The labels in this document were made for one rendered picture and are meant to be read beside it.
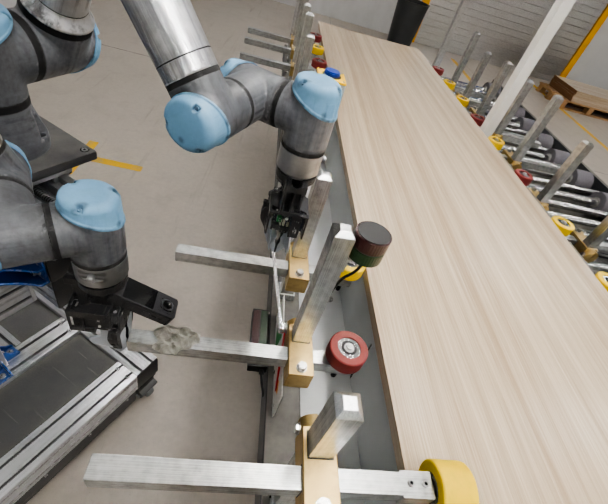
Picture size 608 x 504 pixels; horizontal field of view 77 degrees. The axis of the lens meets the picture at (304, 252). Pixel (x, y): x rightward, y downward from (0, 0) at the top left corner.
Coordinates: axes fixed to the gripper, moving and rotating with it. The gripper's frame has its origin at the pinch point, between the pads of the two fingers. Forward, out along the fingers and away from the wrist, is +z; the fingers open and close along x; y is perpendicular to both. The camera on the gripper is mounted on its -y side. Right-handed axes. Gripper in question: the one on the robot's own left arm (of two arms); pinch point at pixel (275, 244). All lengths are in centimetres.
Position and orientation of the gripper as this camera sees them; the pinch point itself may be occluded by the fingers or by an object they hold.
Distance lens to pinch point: 81.2
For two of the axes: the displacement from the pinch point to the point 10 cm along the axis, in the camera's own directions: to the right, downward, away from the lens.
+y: 0.2, 6.9, -7.3
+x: 9.7, 1.6, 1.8
